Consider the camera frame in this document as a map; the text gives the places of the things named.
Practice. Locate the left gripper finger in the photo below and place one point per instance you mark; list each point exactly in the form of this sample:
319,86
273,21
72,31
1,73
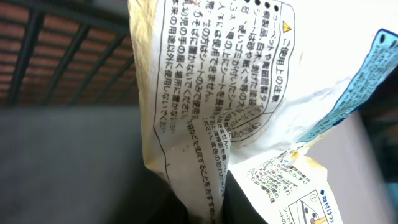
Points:
236,207

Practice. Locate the white printed refill pouch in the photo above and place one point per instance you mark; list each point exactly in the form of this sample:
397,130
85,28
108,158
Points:
247,88

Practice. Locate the grey plastic mesh basket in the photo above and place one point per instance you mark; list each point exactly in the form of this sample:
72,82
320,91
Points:
71,142

